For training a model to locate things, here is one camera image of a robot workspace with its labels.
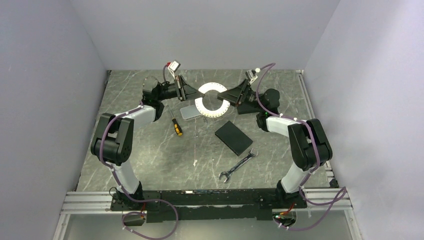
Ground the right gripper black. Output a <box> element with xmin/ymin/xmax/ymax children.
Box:
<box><xmin>216</xmin><ymin>79</ymin><xmax>265</xmax><ymax>112</ymax></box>

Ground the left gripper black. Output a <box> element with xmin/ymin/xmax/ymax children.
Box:
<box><xmin>156</xmin><ymin>75</ymin><xmax>205</xmax><ymax>102</ymax></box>

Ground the numbered metal ring disc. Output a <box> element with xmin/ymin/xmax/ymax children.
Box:
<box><xmin>194</xmin><ymin>82</ymin><xmax>230</xmax><ymax>118</ymax></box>

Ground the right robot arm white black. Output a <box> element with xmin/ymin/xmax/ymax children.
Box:
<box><xmin>217</xmin><ymin>79</ymin><xmax>333</xmax><ymax>208</ymax></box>

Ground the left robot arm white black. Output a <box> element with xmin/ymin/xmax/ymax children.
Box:
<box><xmin>90</xmin><ymin>75</ymin><xmax>204</xmax><ymax>210</ymax></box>

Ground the small white grey box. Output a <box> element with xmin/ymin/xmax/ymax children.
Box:
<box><xmin>180</xmin><ymin>105</ymin><xmax>202</xmax><ymax>120</ymax></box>

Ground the yellow black screwdriver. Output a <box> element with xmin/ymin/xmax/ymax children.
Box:
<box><xmin>166</xmin><ymin>105</ymin><xmax>183</xmax><ymax>136</ymax></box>

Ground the black rectangular pad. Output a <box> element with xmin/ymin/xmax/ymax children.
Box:
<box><xmin>214</xmin><ymin>121</ymin><xmax>253</xmax><ymax>156</ymax></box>

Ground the silver combination wrench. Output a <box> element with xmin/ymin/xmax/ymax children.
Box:
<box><xmin>218</xmin><ymin>148</ymin><xmax>259</xmax><ymax>183</ymax></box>

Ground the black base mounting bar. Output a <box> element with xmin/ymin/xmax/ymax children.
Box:
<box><xmin>110</xmin><ymin>188</ymin><xmax>307</xmax><ymax>223</ymax></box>

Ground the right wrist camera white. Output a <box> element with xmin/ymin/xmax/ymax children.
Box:
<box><xmin>245</xmin><ymin>67</ymin><xmax>261</xmax><ymax>84</ymax></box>

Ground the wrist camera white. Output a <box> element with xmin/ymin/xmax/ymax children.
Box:
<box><xmin>167</xmin><ymin>60</ymin><xmax>181</xmax><ymax>79</ymax></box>
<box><xmin>245</xmin><ymin>67</ymin><xmax>261</xmax><ymax>84</ymax></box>

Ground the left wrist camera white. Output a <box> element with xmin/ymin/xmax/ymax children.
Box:
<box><xmin>167</xmin><ymin>60</ymin><xmax>181</xmax><ymax>79</ymax></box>

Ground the aluminium frame rail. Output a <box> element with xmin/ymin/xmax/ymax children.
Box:
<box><xmin>52</xmin><ymin>190</ymin><xmax>362</xmax><ymax>240</ymax></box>

